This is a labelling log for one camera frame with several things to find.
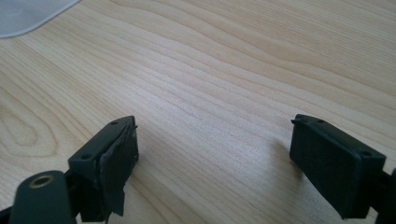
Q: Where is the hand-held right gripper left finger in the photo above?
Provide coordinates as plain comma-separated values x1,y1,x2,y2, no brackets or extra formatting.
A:
67,115,140,224

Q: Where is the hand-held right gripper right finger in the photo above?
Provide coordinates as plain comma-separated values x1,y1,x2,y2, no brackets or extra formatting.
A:
289,113,387,220

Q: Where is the translucent white plastic sheet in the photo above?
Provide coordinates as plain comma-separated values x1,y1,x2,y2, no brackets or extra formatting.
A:
0,0,82,39

